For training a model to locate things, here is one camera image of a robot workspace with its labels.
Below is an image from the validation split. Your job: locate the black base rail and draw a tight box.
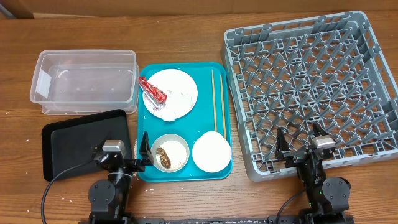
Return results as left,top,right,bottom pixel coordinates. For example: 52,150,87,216
133,215,355,224

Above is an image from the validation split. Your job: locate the pink white bowl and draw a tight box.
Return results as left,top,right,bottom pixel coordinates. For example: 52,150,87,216
192,131,232,173

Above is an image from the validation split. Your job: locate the teal serving tray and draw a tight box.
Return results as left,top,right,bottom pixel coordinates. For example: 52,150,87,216
137,62,233,182

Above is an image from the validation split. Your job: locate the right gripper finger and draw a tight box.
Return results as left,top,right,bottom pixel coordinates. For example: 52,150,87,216
275,128,290,160
312,122,328,137

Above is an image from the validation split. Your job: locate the grey dishwasher rack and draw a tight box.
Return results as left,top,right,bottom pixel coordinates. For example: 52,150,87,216
222,11,397,182

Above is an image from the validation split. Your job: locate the white napkin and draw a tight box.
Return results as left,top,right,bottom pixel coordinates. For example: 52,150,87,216
162,91,193,122

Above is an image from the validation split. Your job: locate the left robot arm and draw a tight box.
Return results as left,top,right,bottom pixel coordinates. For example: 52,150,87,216
88,132,154,223

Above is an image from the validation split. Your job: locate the large white plate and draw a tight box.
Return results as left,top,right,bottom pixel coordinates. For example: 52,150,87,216
142,69,198,119

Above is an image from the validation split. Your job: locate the wooden chopstick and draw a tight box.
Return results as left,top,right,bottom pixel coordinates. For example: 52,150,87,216
211,70,217,132
220,74,226,139

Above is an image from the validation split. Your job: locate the grey bowl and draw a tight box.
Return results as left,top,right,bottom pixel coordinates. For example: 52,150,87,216
151,134,190,173

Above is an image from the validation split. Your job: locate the black plastic tray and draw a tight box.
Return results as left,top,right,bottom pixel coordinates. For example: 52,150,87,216
41,110,132,182

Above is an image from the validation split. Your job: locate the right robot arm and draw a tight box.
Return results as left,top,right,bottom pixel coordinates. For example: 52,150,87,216
275,123,354,224

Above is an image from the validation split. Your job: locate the clear plastic bin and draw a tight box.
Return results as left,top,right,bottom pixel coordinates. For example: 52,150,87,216
30,49,139,115

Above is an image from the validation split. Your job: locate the red snack wrapper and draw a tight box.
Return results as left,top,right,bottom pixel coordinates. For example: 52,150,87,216
138,76,167,111

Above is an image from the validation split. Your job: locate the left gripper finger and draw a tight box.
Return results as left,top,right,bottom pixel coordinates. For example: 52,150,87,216
93,133,111,153
139,131,154,166

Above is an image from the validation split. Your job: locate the brown food piece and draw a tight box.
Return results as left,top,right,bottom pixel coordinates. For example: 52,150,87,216
156,147,171,169

